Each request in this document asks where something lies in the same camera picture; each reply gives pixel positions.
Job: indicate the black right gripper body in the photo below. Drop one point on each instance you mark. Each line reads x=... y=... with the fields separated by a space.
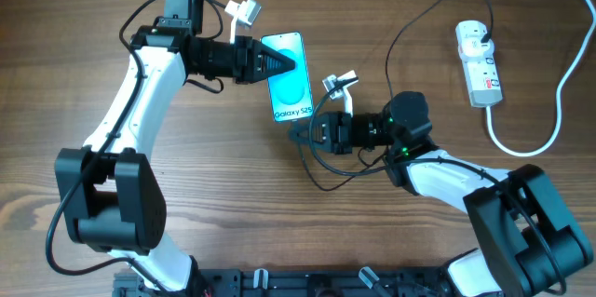
x=340 y=132

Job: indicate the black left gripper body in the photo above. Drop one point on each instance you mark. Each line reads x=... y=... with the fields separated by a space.
x=245 y=60

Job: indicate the teal screen smartphone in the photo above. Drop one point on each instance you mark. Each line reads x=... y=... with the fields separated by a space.
x=290 y=93

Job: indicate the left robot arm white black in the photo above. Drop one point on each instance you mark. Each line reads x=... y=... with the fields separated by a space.
x=110 y=199

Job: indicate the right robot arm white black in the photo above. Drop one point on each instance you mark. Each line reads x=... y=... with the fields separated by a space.
x=529 y=241

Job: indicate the white charger plug adapter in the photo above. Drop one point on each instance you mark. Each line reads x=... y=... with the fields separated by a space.
x=473 y=49

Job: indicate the white power strip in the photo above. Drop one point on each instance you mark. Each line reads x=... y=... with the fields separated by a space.
x=482 y=81

